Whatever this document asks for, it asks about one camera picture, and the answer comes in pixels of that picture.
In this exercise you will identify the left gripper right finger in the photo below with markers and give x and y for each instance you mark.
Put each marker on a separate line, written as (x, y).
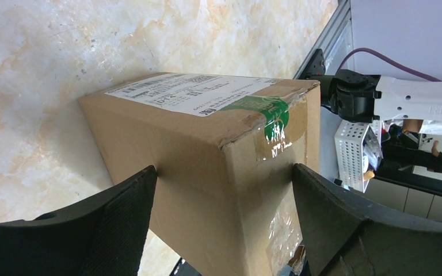
(347, 234)

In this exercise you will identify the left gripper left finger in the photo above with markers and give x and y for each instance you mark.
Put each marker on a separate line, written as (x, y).
(103, 234)

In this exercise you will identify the brown cardboard express box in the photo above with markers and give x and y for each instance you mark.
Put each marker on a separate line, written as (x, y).
(224, 148)

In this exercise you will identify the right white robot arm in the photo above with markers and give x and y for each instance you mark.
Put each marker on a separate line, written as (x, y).
(363, 98)

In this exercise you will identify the white perforated basket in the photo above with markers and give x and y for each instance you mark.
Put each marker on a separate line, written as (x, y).
(358, 149)

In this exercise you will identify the person in black clothes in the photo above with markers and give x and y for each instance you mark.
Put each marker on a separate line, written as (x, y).
(431, 160)

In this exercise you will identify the aluminium frame rail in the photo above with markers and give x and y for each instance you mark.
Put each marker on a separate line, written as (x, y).
(336, 40)

